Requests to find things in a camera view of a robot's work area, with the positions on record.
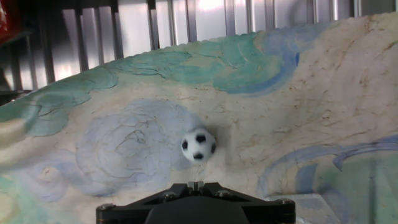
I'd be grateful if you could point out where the small black white soccer ball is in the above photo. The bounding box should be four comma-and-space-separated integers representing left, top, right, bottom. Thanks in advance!
181, 127, 217, 164

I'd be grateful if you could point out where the green blue painted cloth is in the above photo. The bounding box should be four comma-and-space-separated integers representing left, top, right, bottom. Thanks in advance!
0, 12, 398, 224

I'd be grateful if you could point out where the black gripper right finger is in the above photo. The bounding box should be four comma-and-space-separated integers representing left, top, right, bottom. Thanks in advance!
195, 182, 296, 224

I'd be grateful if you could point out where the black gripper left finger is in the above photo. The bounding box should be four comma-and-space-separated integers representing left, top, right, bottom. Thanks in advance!
95, 182, 197, 224

